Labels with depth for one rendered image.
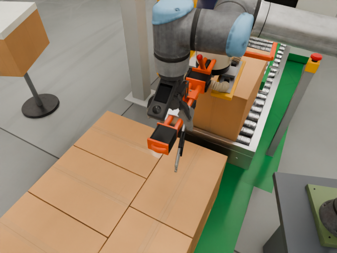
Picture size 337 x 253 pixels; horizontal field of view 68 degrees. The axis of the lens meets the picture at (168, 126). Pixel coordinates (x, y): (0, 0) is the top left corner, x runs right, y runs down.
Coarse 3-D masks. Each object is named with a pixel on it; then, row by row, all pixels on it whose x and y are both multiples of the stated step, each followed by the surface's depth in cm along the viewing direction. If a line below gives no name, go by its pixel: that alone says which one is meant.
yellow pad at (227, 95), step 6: (240, 60) 136; (234, 66) 128; (240, 66) 131; (240, 72) 128; (222, 78) 124; (228, 78) 119; (234, 78) 124; (234, 84) 121; (228, 90) 117; (234, 90) 118; (216, 96) 117; (222, 96) 116; (228, 96) 115
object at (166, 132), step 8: (160, 128) 83; (168, 128) 83; (176, 128) 83; (152, 136) 81; (160, 136) 81; (168, 136) 81; (176, 136) 84; (160, 144) 79; (168, 144) 78; (168, 152) 81
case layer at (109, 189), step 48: (96, 144) 175; (144, 144) 175; (192, 144) 175; (48, 192) 149; (96, 192) 149; (144, 192) 149; (192, 192) 149; (0, 240) 130; (48, 240) 130; (96, 240) 130; (144, 240) 130; (192, 240) 135
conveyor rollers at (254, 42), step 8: (256, 40) 281; (264, 40) 278; (256, 48) 268; (264, 48) 265; (280, 48) 266; (280, 56) 254; (264, 72) 235; (272, 72) 240; (272, 80) 226; (264, 88) 217; (256, 96) 212; (264, 96) 210; (256, 104) 207; (256, 112) 201; (248, 120) 190; (256, 120) 195; (240, 136) 179; (248, 144) 178
